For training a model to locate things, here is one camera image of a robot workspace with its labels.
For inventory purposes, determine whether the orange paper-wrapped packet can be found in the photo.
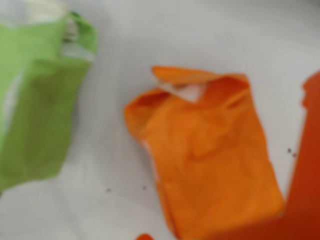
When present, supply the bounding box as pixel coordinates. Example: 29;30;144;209
123;65;286;240

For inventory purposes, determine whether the green paper-wrapped packet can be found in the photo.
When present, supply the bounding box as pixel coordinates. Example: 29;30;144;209
0;9;98;193

